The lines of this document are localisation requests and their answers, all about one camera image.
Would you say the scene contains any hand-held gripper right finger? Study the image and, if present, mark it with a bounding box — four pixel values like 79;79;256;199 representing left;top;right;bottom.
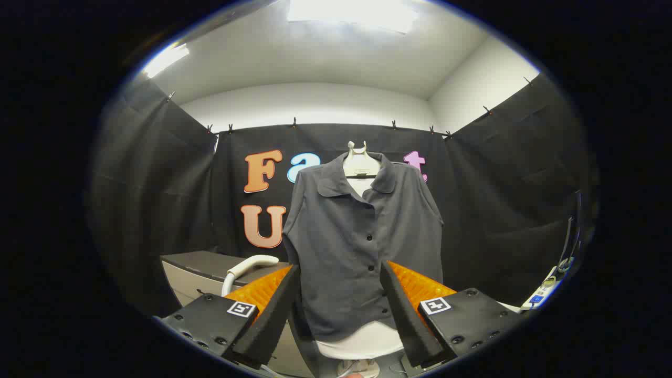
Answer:
380;260;527;369

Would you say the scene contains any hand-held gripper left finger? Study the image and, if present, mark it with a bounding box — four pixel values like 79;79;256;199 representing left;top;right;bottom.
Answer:
154;264;300;368

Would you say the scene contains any white garment steamer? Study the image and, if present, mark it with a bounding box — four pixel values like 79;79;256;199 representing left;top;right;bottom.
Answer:
221;255;279;298

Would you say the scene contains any grey sleeveless button shirt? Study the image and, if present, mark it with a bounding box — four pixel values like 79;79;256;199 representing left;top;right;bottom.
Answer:
282;152;445;342

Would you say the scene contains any grey drawer cabinet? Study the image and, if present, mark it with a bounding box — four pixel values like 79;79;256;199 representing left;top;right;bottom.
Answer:
160;251;316;378

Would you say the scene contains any white power strip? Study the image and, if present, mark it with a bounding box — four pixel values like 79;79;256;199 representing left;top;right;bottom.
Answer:
520;265;565;311

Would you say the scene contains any white mannequin torso hanger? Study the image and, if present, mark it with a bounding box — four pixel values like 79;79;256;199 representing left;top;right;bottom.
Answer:
314;140;406;362

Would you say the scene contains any narrow ceiling light panel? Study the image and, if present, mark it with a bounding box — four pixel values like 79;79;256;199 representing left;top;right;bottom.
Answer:
142;43;190;79

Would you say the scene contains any large ceiling light panel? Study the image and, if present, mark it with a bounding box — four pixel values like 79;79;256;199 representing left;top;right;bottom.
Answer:
286;0;419;35

